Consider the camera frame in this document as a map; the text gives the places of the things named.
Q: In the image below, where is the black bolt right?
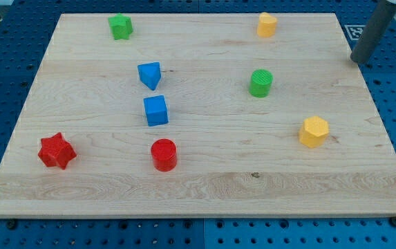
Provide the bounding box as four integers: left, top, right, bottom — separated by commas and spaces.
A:
388, 216, 396, 228

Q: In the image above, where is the yellow hexagon block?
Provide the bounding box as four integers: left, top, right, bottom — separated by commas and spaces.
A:
299, 116, 330, 148

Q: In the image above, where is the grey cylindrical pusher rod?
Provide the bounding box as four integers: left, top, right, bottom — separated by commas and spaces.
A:
350, 0, 396, 64

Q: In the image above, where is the green star block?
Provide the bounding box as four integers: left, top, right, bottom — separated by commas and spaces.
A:
108, 13, 133, 40

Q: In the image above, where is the red cylinder block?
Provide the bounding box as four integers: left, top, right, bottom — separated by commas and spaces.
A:
151, 138, 177, 172

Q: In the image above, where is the red star block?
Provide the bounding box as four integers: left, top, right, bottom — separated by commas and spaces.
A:
38, 132, 77, 169

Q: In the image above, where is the blue cube block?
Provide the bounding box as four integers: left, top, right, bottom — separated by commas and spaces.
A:
143, 95, 169, 127

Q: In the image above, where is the white fiducial marker tag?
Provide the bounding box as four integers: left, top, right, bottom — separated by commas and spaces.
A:
344, 24, 365, 41

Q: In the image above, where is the wooden board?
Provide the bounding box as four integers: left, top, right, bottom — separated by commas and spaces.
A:
0, 13, 396, 219

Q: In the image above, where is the black bolt left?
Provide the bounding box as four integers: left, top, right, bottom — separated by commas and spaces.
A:
6, 219, 17, 230

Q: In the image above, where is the green cylinder block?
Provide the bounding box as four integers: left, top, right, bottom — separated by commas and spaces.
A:
249, 69, 273, 98

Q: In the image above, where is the blue triangle block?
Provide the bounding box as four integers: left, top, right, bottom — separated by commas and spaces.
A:
138, 62, 161, 91

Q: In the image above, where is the black bolt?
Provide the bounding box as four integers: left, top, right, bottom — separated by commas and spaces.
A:
388, 216, 396, 228
6, 219, 17, 230

